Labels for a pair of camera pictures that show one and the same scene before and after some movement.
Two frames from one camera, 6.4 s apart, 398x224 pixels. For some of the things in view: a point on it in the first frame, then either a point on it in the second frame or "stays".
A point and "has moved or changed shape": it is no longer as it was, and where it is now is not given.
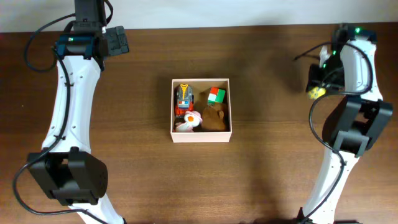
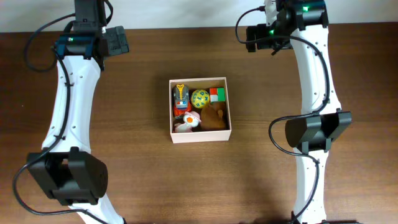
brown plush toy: x=213 y=118 stays
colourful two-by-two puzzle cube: x=216 y=95 stays
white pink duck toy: x=192 y=119 stays
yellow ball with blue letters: x=316 y=92 has moved or changed shape
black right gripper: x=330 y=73 → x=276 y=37
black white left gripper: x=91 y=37 stays
